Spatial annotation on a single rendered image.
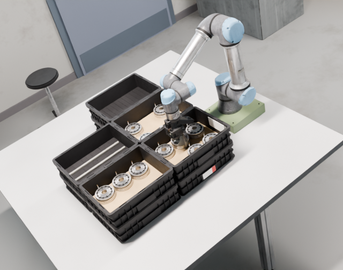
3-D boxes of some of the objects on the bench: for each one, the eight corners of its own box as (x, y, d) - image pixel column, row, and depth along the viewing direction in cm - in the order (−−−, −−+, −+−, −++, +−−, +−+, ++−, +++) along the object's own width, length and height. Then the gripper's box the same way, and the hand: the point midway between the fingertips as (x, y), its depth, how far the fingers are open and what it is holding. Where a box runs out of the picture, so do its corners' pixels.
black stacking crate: (149, 172, 274) (144, 157, 266) (183, 199, 254) (178, 183, 246) (91, 215, 259) (84, 200, 251) (122, 246, 238) (116, 231, 231)
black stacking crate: (201, 135, 289) (198, 120, 281) (237, 157, 269) (234, 141, 261) (149, 172, 274) (144, 157, 266) (183, 199, 254) (178, 183, 246)
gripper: (159, 116, 253) (168, 145, 267) (171, 126, 245) (179, 156, 259) (172, 108, 256) (180, 138, 270) (185, 117, 248) (192, 148, 261)
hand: (184, 142), depth 264 cm, fingers closed on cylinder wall, 4 cm apart
